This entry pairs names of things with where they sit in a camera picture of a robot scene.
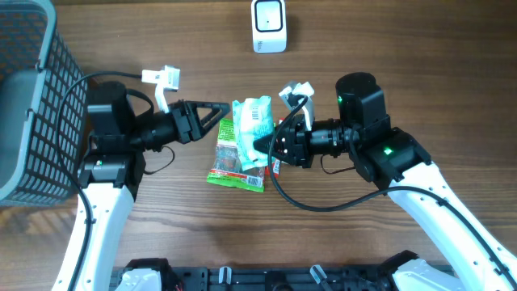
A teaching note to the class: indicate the grey mesh basket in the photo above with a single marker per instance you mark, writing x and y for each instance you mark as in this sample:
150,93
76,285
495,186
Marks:
42,122

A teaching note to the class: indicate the mint wet wipes pack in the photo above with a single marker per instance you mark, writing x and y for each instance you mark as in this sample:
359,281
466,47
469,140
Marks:
252,120

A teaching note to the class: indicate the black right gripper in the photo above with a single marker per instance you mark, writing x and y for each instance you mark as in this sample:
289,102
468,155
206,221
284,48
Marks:
298,141

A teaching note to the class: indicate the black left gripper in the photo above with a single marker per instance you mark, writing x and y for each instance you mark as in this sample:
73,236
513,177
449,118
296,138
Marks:
188,122

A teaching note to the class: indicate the green snack bag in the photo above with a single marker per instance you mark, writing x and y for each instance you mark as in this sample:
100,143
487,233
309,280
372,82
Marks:
227,168

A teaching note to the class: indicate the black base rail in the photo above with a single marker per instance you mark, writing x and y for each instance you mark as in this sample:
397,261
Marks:
347,278

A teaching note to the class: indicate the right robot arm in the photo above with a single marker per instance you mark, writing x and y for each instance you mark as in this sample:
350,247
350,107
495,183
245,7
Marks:
404,171

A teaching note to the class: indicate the white barcode scanner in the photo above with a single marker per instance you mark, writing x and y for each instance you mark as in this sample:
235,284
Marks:
269,26

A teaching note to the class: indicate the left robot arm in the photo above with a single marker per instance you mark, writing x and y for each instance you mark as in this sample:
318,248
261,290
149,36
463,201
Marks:
111,172

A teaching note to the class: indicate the red stick sachet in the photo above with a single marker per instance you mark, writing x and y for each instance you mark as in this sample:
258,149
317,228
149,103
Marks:
275,166

